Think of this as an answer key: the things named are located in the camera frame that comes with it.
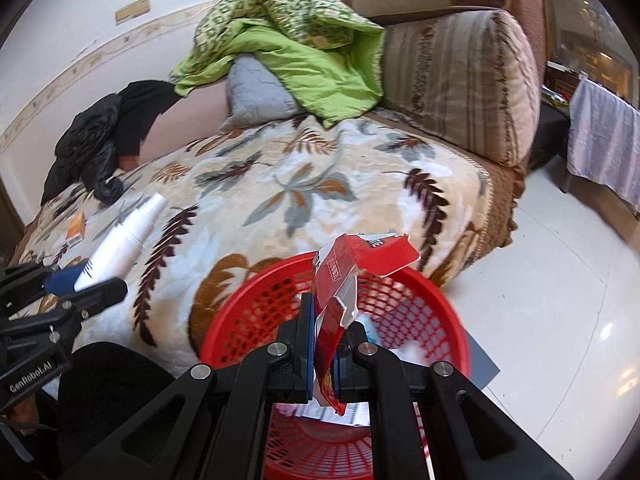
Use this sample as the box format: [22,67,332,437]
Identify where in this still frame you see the dark wooden cabinet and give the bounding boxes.
[527,60,588,171]

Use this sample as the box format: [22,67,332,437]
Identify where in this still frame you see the white long box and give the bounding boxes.
[74,192,167,292]

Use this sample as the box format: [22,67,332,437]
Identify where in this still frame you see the leaf print blanket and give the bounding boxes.
[10,110,493,366]

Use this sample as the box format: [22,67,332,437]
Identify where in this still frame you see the black cloth garment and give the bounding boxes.
[117,80,181,156]

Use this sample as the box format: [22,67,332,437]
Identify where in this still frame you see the striped sofa cushion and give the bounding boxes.
[380,9,542,168]

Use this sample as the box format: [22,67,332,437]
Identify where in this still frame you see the white printed leaflet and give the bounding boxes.
[295,402,371,428]

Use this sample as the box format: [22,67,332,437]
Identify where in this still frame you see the person's left forearm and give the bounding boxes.
[0,390,66,480]

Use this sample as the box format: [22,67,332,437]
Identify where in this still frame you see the black puffer jacket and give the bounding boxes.
[40,95,126,206]

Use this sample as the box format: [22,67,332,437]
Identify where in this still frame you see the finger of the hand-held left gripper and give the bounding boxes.
[10,277,128,333]
[0,261,86,311]

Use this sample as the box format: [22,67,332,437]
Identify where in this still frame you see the white tissue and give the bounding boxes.
[385,337,431,366]

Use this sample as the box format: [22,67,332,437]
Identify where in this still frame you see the red plastic basket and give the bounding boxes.
[199,252,472,480]

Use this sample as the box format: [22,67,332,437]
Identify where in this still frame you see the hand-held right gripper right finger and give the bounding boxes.
[332,320,573,480]

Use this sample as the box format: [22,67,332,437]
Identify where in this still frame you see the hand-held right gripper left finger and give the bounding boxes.
[60,292,317,480]

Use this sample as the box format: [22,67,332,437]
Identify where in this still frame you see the small wall label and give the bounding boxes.
[115,0,152,24]

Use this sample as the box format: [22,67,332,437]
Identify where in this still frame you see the green patterned quilt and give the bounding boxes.
[170,0,387,130]

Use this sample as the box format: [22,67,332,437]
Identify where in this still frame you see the glass display cabinet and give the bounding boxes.
[540,0,636,101]

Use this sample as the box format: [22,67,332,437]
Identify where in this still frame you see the lilac cloth covered table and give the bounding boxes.
[566,77,640,218]

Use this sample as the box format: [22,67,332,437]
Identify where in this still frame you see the person's black trouser leg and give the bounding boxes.
[55,341,201,471]

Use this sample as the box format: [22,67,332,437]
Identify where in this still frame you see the red cigarette pack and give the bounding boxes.
[311,232,420,416]

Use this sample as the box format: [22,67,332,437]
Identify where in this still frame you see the dark grey floor mat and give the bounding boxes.
[462,327,501,391]

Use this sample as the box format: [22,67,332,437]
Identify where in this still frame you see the teal packet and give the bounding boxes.
[361,315,383,348]

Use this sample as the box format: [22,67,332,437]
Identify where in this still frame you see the orange box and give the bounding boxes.
[66,212,87,247]

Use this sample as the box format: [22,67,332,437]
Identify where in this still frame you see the grey quilted pillow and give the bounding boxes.
[220,55,306,131]

